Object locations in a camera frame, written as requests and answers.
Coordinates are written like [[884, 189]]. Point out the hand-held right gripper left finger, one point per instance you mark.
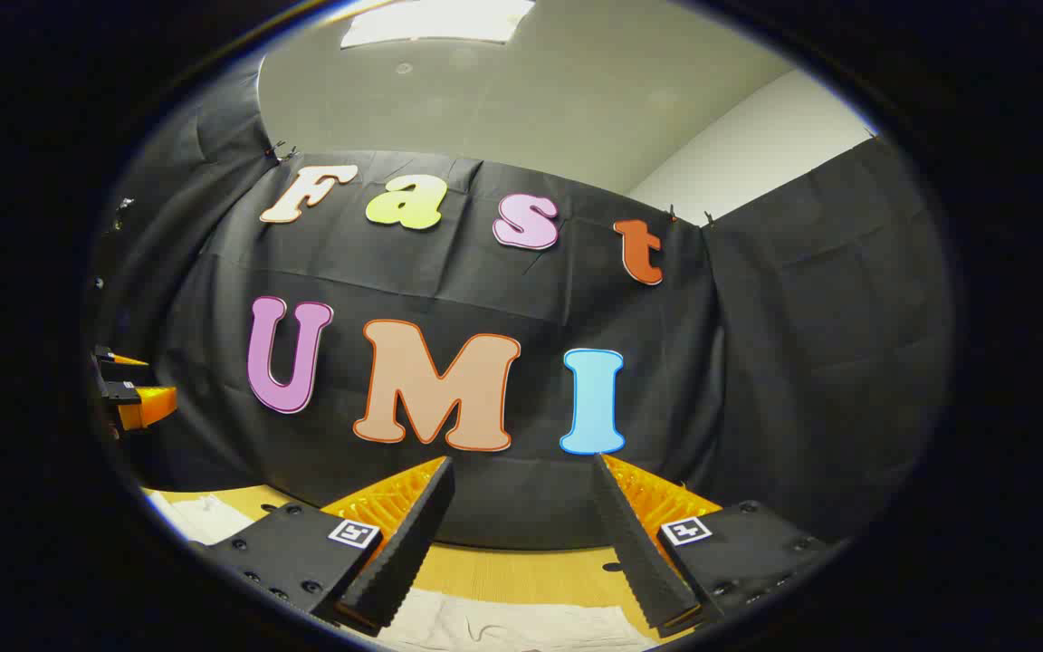
[[408, 543]]

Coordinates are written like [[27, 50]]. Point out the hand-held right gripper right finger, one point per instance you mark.
[[635, 543]]

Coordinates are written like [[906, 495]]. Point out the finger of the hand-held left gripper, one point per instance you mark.
[[114, 357], [146, 405]]

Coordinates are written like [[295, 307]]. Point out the white jeans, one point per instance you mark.
[[521, 627]]

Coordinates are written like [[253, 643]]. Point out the black backdrop cloth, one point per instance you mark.
[[503, 299]]

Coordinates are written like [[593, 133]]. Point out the ceiling light panel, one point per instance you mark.
[[435, 20]]

